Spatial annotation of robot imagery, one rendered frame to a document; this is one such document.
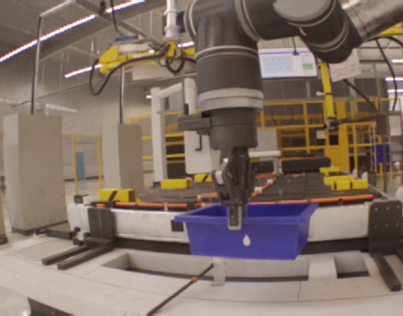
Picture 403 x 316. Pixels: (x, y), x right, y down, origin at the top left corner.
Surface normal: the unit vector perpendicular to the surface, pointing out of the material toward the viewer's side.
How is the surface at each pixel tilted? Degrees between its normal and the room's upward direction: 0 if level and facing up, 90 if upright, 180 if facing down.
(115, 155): 90
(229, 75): 90
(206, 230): 95
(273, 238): 95
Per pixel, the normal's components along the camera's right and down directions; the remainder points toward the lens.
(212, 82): -0.53, 0.03
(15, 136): -0.33, 0.02
